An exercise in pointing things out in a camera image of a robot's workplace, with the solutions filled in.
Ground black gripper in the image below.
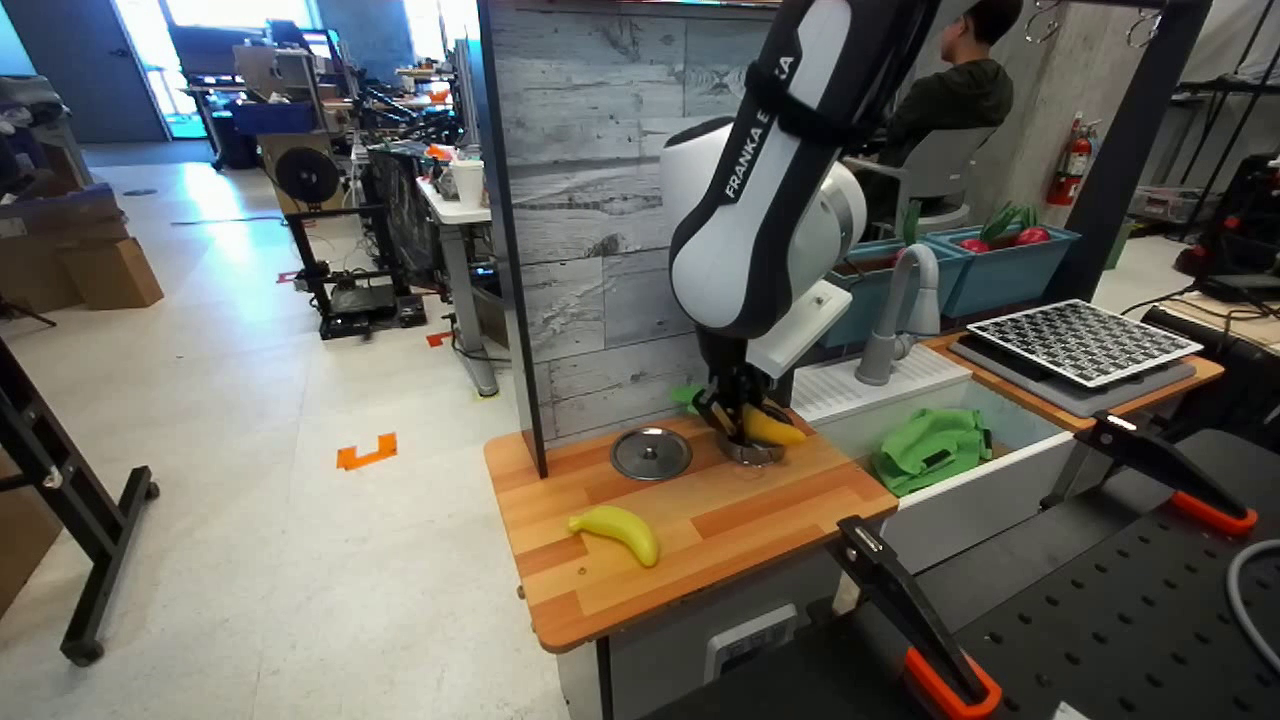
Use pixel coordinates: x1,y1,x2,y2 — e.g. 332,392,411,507
687,323,792,467

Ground orange carrot plushie green leaves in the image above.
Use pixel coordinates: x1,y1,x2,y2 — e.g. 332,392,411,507
670,381,815,452

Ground yellow banana plushie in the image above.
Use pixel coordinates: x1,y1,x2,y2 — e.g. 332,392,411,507
566,502,666,571

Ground red radish plushie green leaves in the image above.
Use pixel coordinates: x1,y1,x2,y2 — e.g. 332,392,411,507
996,201,1062,255
957,214,1006,261

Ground wooden butcher block counter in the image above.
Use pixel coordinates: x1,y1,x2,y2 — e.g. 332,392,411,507
481,407,902,657

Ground teal planter box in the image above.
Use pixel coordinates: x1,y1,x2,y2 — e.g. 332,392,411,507
930,230,1084,327
812,235,939,362

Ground green plastic object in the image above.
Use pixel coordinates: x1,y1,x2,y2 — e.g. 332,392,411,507
873,404,999,502

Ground grey toy faucet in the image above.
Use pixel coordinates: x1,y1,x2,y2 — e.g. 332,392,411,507
851,242,943,392

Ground white drawer cabinet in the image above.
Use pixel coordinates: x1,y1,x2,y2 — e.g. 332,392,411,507
558,541,865,720

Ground grey wood backsplash panel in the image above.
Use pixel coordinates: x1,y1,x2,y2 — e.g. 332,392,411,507
481,0,805,456

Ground white toy sink unit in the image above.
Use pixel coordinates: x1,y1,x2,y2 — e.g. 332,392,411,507
792,348,1121,576

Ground grey office chair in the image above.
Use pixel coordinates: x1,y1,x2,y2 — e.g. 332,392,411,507
846,125,999,249

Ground white desk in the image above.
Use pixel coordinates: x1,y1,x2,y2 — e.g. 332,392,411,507
409,158,508,400

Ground black white calibration board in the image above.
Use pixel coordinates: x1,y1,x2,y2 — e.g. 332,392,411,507
966,295,1210,397

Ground wooden side counter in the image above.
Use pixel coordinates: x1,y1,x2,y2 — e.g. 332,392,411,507
930,327,1229,437

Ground person in dark sweater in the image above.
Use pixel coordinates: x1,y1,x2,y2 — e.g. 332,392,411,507
888,0,1029,171

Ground red fire extinguisher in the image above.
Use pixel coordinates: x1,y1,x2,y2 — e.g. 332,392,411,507
1045,115,1099,214

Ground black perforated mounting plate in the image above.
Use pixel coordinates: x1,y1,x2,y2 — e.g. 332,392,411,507
635,425,1280,720

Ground black filament spool stand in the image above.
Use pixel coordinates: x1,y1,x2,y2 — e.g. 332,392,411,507
258,129,431,346

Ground black stand leg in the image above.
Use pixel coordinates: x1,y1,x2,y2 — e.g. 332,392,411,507
0,337,163,671

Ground large cardboard box stack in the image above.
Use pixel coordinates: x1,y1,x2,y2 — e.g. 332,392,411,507
0,182,170,320

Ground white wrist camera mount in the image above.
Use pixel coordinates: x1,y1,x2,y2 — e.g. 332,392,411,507
742,276,860,383

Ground black clamp orange handle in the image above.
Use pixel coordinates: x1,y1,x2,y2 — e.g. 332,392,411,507
826,517,1008,720
1040,413,1265,543

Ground black kitchen frame post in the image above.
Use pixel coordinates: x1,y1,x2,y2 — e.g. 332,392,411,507
1045,0,1218,304
472,0,553,479

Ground grey cable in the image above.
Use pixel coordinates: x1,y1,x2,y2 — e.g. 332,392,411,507
1223,537,1280,642

